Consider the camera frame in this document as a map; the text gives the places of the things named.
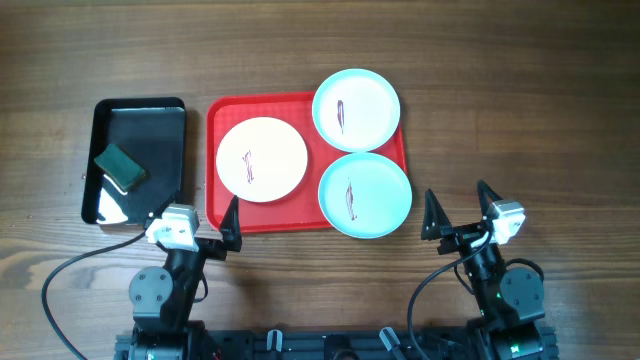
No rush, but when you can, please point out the light blue plate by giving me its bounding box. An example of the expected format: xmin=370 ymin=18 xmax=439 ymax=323
xmin=311 ymin=68 xmax=401 ymax=153
xmin=318 ymin=152 xmax=413 ymax=239

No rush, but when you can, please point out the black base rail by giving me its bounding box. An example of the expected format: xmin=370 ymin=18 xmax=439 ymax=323
xmin=114 ymin=327 xmax=560 ymax=360

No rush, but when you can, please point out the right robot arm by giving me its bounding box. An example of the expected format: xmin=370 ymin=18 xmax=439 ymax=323
xmin=421 ymin=180 xmax=545 ymax=359

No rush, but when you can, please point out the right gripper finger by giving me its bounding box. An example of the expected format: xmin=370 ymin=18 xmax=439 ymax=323
xmin=477 ymin=180 xmax=502 ymax=219
xmin=421 ymin=189 xmax=454 ymax=240

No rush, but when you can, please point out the black rectangular tray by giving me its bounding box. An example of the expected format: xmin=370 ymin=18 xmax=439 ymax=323
xmin=81 ymin=97 xmax=187 ymax=225

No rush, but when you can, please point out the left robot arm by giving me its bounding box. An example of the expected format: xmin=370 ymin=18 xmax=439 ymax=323
xmin=114 ymin=196 xmax=242 ymax=360

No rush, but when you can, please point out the red plastic tray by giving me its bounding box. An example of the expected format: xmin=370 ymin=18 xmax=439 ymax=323
xmin=205 ymin=92 xmax=408 ymax=233

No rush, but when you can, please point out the white plate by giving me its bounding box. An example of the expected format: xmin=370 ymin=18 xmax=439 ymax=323
xmin=215 ymin=117 xmax=309 ymax=203

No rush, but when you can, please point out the green sponge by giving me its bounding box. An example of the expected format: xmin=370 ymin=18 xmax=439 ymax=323
xmin=94 ymin=144 xmax=147 ymax=192

